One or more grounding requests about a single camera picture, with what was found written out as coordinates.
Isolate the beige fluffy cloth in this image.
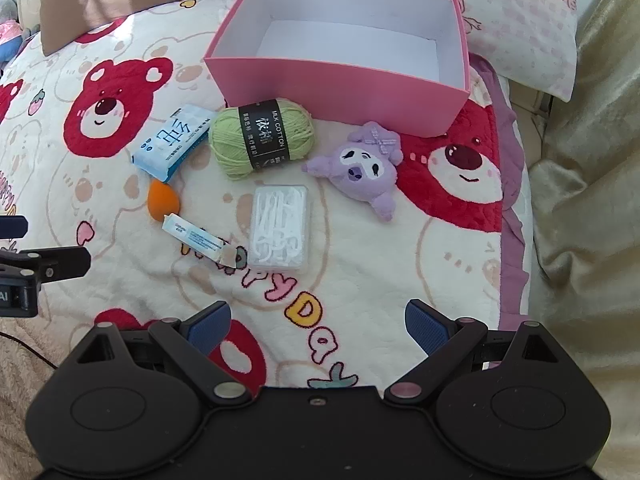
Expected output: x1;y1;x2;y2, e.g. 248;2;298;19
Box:
0;305;96;480

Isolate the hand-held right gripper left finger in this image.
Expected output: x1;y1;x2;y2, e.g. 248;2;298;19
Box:
62;301;253;407

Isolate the gold shiny cloth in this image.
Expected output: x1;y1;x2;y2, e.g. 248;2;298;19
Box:
525;0;640;480

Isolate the orange makeup sponge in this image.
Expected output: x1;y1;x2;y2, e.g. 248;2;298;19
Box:
148;181;184;223

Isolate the black cable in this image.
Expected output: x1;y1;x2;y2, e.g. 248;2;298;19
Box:
0;331;60;370

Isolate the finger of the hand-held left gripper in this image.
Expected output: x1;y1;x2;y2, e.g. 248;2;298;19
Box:
0;216;29;239
0;245;92;282

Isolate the blue wet wipe packet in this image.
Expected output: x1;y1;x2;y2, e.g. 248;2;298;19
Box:
131;104;210;183

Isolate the grey plush toy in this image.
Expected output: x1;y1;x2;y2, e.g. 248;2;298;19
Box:
0;0;40;63

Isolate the pink cardboard box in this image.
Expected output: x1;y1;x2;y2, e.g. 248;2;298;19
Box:
203;0;472;138

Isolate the green yarn ball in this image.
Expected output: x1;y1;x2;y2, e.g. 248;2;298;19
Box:
208;98;316;181

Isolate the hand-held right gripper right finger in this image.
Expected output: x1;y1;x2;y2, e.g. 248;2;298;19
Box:
384;299;573;407

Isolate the purple plush toy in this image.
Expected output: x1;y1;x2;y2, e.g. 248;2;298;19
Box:
302;121;405;223

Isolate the small white blue carton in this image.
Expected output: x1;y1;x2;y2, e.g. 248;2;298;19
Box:
161;213;240;267

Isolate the bear printed blanket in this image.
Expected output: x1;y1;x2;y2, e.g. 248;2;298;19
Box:
0;2;533;396

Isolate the pink checked pillow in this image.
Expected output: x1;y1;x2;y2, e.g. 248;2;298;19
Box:
223;0;581;103

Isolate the clear floss pick box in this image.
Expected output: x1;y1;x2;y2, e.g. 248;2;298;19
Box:
248;184;312;274

